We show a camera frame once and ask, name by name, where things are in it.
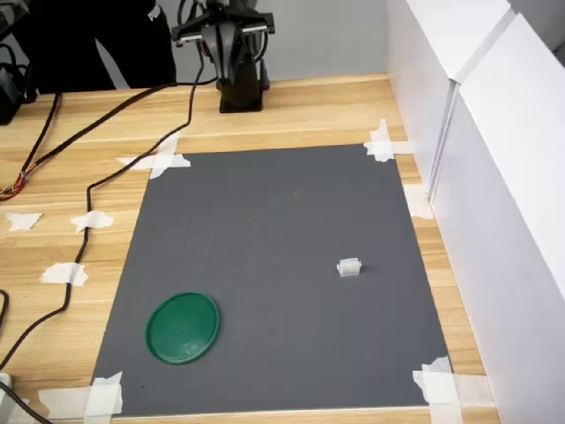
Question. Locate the white masking tape strip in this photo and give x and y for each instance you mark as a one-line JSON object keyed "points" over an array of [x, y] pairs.
{"points": [[443, 397], [165, 152], [472, 388], [132, 162], [418, 202], [62, 397], [381, 141], [401, 147], [106, 397]]}

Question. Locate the large white partition panel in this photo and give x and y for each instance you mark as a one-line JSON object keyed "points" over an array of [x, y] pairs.
{"points": [[507, 221]]}

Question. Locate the dark grey mat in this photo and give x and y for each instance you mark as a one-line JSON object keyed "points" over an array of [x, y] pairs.
{"points": [[265, 265]]}

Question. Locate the white partition joint profile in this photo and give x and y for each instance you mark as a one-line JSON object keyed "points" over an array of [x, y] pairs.
{"points": [[441, 146]]}

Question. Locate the person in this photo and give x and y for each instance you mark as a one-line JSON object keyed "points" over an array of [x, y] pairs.
{"points": [[88, 44]]}

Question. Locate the small white partition panel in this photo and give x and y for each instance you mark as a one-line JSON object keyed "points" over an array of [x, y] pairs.
{"points": [[419, 88]]}

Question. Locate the round green lid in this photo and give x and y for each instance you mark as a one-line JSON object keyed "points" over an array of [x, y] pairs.
{"points": [[183, 329]]}

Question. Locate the white masking tape piece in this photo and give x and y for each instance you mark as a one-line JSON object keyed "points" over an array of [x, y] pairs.
{"points": [[23, 221], [92, 220], [64, 274]]}

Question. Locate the small white plastic terminal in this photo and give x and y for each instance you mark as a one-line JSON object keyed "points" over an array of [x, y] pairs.
{"points": [[349, 267]]}

